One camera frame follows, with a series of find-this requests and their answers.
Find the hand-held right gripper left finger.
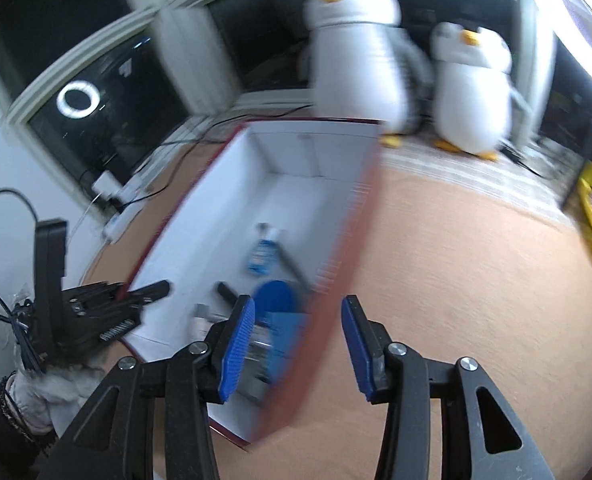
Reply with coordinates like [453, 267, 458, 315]
[36, 295, 257, 480]

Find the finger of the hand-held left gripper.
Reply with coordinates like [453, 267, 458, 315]
[118, 281, 171, 307]

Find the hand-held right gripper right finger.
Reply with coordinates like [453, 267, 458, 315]
[341, 296, 557, 480]

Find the blue card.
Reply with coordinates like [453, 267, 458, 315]
[263, 311, 309, 376]

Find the blue round jar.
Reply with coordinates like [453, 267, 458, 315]
[252, 280, 299, 316]

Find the small clear blue bottle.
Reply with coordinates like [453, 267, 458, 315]
[248, 225, 281, 276]

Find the red cardboard box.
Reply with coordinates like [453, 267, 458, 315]
[118, 117, 384, 453]

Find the person's left forearm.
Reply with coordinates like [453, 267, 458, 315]
[0, 387, 59, 480]

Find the person's left hand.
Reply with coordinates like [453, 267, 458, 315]
[8, 355, 109, 436]

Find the white power strip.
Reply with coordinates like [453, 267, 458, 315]
[103, 172, 149, 243]

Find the white power adapter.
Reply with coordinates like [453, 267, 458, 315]
[92, 170, 119, 196]

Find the small penguin plush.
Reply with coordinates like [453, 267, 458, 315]
[428, 21, 534, 162]

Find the large penguin plush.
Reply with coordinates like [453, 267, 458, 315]
[301, 0, 434, 150]

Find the gripper cable bundle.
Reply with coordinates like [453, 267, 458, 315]
[0, 287, 46, 376]

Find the black power cable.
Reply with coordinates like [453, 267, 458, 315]
[211, 102, 311, 128]
[126, 180, 177, 206]

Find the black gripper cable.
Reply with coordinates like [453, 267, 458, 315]
[0, 189, 41, 241]

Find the white window frame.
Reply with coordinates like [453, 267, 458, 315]
[0, 0, 557, 131]

